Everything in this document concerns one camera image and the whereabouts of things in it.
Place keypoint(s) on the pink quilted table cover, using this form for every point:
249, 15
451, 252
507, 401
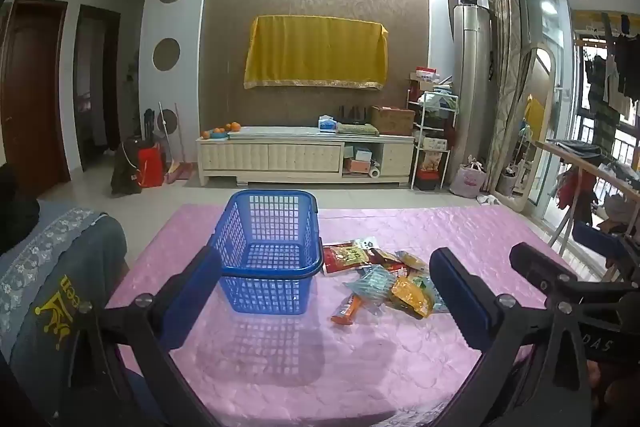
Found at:
350, 357

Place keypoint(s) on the white paper roll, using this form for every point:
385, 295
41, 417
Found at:
374, 173

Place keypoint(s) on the balcony glass door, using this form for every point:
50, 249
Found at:
542, 17

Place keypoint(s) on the cream television cabinet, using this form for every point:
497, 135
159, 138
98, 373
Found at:
270, 157

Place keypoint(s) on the white slipper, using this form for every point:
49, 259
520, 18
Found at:
487, 199

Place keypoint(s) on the red packet with yellow label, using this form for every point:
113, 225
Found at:
345, 259

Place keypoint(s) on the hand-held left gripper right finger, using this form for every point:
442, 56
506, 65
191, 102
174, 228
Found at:
462, 302

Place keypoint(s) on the white metal shelf rack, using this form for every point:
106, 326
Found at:
415, 142

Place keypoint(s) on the brown wooden door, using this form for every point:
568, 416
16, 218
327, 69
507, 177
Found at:
30, 92

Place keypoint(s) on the black router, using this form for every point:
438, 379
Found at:
350, 114

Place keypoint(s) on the red bag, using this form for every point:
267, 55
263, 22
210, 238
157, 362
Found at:
150, 167

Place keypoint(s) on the red and white box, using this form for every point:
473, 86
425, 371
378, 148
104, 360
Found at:
424, 73

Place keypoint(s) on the brown cardboard box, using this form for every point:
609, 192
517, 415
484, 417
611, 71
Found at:
392, 119

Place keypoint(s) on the orange stick snack packet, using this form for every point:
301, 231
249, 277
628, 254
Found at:
347, 311

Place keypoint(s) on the standing air conditioner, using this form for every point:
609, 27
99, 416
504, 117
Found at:
470, 97

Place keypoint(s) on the orange flat box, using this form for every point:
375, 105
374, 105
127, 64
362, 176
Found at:
356, 165

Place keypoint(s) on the yellow television cover cloth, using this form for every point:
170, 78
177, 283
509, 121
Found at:
315, 52

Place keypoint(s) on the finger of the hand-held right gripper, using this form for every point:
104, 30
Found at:
535, 264
595, 237

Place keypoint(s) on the green cushion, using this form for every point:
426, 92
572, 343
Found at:
356, 128

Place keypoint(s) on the green label cracker packet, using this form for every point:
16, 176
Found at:
410, 299

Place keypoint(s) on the yellow snack packet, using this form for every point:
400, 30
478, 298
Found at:
412, 260

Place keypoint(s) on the red garment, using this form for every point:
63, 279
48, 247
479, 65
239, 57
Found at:
575, 189

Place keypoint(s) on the blue plastic basket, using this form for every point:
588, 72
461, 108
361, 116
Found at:
270, 257

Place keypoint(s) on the blue fruit plate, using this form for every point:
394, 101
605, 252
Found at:
218, 135

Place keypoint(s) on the blue and white box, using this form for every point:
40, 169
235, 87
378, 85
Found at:
363, 153

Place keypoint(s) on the wooden folding rack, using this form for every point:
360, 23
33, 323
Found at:
590, 162

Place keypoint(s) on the dark brown bag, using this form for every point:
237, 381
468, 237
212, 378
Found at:
125, 172

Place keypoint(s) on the arched floor mirror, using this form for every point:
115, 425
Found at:
532, 127

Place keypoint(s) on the grey cloth with crown print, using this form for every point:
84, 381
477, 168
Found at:
50, 282

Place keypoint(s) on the black umbrella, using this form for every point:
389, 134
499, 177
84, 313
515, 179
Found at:
148, 122

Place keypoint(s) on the pink bag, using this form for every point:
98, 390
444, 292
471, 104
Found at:
469, 179

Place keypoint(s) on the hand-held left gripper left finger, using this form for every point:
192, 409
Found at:
192, 297

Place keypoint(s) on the white pole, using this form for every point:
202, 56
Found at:
164, 132

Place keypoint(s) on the pink broom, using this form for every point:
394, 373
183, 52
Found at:
177, 169

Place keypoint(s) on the hanging dark clothes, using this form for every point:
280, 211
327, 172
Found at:
615, 62

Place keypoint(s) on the blue tissue box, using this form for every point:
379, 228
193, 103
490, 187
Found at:
327, 123

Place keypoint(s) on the person's right hand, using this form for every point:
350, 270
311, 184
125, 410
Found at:
622, 402

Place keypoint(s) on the dark open doorway frame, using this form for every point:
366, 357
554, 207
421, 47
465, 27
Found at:
112, 82

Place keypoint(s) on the red noodle snack packet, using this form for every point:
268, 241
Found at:
387, 265

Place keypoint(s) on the orange printed box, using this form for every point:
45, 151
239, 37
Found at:
430, 162

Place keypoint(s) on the black and red box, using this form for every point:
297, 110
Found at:
427, 181

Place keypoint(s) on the patterned beige curtain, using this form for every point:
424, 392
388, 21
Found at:
500, 72

